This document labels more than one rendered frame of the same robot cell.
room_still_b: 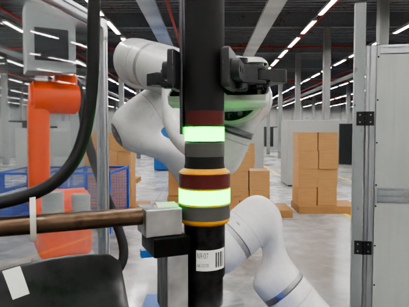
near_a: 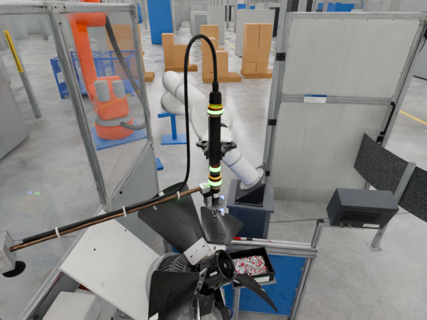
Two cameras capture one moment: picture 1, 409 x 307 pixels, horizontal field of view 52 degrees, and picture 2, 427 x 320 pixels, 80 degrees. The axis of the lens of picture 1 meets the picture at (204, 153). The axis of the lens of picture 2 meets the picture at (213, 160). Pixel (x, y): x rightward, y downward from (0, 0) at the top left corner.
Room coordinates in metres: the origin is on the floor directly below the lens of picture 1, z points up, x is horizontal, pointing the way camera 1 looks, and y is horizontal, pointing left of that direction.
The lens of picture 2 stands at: (-0.35, 0.08, 2.03)
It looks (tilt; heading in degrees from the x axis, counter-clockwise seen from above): 31 degrees down; 354
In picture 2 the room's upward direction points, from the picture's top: straight up
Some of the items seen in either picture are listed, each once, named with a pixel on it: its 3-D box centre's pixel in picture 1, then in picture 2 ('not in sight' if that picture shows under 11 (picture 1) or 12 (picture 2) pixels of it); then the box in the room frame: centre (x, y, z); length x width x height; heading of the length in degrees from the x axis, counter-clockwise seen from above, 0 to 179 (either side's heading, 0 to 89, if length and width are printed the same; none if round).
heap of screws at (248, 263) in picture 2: not in sight; (250, 268); (0.51, -0.21, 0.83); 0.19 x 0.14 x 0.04; 94
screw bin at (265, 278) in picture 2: not in sight; (250, 266); (0.51, -0.20, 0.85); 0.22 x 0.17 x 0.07; 94
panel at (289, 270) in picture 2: not in sight; (234, 282); (0.69, -0.17, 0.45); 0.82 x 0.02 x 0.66; 78
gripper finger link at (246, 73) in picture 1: (244, 71); (225, 151); (0.36, -0.03, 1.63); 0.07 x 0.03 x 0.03; 168
